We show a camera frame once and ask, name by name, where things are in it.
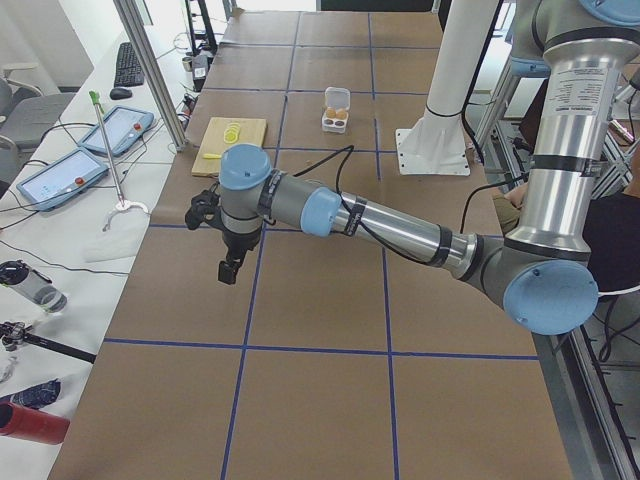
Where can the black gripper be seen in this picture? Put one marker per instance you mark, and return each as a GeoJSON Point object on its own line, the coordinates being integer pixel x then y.
{"type": "Point", "coordinates": [234, 246]}

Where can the clear plastic egg box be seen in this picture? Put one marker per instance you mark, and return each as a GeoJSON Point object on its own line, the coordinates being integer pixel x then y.
{"type": "Point", "coordinates": [336, 110]}

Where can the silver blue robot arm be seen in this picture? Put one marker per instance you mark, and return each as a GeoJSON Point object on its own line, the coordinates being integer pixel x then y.
{"type": "Point", "coordinates": [561, 251]}

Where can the bamboo cutting board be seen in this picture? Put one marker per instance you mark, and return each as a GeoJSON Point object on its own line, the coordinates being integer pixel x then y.
{"type": "Point", "coordinates": [252, 132]}

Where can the blue teach pendant far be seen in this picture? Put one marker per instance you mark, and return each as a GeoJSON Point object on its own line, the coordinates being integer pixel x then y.
{"type": "Point", "coordinates": [124, 126]}

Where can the blue teach pendant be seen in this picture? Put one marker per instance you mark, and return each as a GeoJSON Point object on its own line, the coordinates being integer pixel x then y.
{"type": "Point", "coordinates": [63, 179]}
{"type": "Point", "coordinates": [124, 126]}

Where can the blue teach pendant near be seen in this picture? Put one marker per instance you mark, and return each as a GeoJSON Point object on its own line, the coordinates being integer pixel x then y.
{"type": "Point", "coordinates": [63, 179]}

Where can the clear water bottle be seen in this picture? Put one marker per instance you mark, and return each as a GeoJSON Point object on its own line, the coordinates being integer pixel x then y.
{"type": "Point", "coordinates": [32, 285]}

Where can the black computer mouse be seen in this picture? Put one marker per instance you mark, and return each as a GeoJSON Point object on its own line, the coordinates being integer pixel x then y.
{"type": "Point", "coordinates": [120, 93]}

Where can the black keyboard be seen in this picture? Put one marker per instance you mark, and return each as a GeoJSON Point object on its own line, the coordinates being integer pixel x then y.
{"type": "Point", "coordinates": [128, 70]}

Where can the black tripod stick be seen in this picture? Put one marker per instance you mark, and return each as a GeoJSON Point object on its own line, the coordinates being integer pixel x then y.
{"type": "Point", "coordinates": [15, 334]}

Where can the dark blue patterned cloth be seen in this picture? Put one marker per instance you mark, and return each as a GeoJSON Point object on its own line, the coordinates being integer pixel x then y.
{"type": "Point", "coordinates": [37, 396]}

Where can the grey office chair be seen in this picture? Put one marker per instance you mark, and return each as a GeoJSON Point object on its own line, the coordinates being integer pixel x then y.
{"type": "Point", "coordinates": [26, 112]}

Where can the red bottle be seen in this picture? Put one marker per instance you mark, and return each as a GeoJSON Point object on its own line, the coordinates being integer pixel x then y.
{"type": "Point", "coordinates": [24, 423]}

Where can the seated person black shirt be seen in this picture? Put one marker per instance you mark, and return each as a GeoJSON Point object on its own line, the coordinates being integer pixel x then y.
{"type": "Point", "coordinates": [611, 226]}

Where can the grabber stick green handle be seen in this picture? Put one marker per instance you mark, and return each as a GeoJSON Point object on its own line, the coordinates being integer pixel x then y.
{"type": "Point", "coordinates": [122, 205]}

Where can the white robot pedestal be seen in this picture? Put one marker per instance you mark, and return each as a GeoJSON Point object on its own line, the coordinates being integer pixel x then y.
{"type": "Point", "coordinates": [435, 145]}

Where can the aluminium frame post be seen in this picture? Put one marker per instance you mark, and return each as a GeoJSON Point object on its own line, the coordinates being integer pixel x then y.
{"type": "Point", "coordinates": [135, 29]}

